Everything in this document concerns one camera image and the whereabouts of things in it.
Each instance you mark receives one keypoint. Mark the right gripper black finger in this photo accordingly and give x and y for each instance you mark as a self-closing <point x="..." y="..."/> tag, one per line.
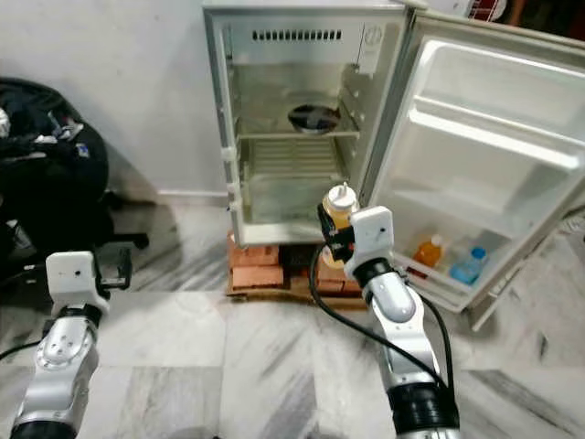
<point x="325" y="219"/>

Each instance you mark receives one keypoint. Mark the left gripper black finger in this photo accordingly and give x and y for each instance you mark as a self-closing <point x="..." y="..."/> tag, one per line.
<point x="38" y="283"/>
<point x="123" y="267"/>

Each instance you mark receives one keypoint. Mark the amber bottle with white cap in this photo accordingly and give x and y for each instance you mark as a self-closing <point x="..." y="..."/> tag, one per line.
<point x="342" y="203"/>

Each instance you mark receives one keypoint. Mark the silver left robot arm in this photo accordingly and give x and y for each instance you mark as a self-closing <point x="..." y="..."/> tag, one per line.
<point x="64" y="366"/>

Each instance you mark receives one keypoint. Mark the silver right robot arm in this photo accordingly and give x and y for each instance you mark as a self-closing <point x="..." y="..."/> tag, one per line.
<point x="398" y="315"/>

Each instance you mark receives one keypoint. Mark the brick and wood fridge base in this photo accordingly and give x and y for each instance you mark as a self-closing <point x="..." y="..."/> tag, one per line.
<point x="256" y="274"/>

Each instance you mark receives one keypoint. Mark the silver fridge door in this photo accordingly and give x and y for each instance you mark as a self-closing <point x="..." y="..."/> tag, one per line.
<point x="475" y="137"/>

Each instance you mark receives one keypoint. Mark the small orange bottle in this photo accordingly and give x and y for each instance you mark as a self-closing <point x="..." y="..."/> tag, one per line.
<point x="427" y="251"/>

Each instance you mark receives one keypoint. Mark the dark round bowl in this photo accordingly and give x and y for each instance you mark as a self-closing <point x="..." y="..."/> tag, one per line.
<point x="313" y="119"/>

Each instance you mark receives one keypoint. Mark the small blue bottle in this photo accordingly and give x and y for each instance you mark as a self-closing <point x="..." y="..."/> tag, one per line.
<point x="468" y="265"/>

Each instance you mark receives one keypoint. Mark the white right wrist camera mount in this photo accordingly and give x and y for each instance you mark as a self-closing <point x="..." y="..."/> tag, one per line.
<point x="373" y="233"/>

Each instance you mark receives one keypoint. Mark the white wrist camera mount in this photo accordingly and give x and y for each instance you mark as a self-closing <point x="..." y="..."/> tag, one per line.
<point x="75" y="279"/>
<point x="373" y="233"/>

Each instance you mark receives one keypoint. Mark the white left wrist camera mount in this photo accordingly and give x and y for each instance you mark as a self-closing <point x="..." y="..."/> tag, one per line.
<point x="75" y="279"/>

